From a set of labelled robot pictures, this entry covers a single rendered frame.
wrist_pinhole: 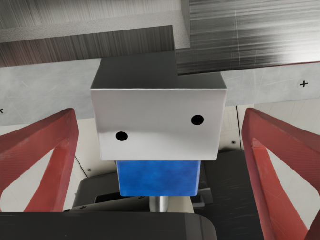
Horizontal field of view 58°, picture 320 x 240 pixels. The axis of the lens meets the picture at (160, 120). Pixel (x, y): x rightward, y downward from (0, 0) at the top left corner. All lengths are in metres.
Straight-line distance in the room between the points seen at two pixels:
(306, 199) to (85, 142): 1.18
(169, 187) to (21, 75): 0.10
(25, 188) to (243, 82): 1.46
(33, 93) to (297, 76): 0.15
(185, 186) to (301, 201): 1.54
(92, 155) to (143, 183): 0.77
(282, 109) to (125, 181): 1.11
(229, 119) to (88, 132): 0.41
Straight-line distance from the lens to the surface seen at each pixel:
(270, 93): 0.18
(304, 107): 1.27
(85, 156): 0.94
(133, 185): 0.16
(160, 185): 0.16
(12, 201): 1.68
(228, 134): 0.88
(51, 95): 0.18
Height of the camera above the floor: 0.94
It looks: 54 degrees down
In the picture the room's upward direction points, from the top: 179 degrees clockwise
